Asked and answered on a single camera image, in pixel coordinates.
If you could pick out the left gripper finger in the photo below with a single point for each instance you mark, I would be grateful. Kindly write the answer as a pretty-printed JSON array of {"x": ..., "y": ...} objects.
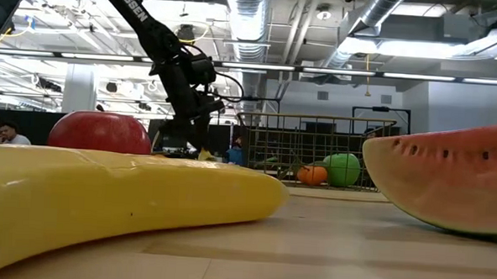
[
  {"x": 203, "y": 139},
  {"x": 175, "y": 136}
]

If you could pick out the red plastic apple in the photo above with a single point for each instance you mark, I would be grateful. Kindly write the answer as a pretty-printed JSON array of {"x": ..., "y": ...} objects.
[{"x": 99, "y": 133}]

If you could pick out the long yellow plastic banana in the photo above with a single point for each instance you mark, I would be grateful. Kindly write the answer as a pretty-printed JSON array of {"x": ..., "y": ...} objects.
[{"x": 103, "y": 192}]

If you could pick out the orange tangerine bunch with leaves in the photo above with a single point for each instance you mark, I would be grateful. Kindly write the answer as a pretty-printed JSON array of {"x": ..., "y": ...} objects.
[{"x": 312, "y": 176}]

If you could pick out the green plastic apple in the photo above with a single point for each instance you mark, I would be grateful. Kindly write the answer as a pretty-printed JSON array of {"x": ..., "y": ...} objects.
[{"x": 341, "y": 171}]

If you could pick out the red watermelon slice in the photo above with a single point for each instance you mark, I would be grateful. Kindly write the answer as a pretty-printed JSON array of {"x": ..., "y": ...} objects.
[{"x": 448, "y": 186}]

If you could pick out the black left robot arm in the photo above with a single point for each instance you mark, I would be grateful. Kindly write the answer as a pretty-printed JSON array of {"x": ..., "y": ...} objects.
[{"x": 132, "y": 8}]

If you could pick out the person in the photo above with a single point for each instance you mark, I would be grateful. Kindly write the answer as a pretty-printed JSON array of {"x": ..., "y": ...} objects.
[
  {"x": 234, "y": 155},
  {"x": 13, "y": 138}
]

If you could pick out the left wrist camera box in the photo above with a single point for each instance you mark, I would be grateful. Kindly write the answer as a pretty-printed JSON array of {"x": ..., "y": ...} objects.
[{"x": 202, "y": 70}]

